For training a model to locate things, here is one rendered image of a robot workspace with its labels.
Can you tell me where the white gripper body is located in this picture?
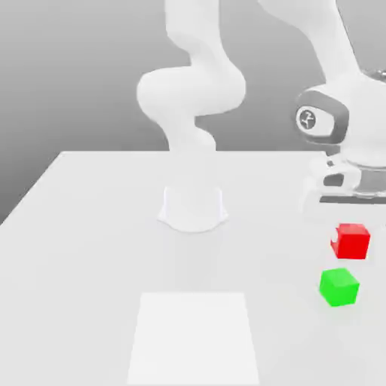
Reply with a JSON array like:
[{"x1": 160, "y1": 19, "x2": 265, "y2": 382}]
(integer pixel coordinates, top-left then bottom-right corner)
[{"x1": 301, "y1": 193, "x2": 386, "y2": 226}]

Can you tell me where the small red cube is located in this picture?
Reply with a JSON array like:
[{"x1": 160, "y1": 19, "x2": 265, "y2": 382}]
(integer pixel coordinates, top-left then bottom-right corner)
[{"x1": 329, "y1": 222, "x2": 371, "y2": 261}]

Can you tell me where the small green cube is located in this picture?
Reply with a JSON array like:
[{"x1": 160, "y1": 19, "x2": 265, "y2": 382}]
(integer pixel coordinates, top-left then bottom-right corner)
[{"x1": 318, "y1": 267, "x2": 361, "y2": 308}]

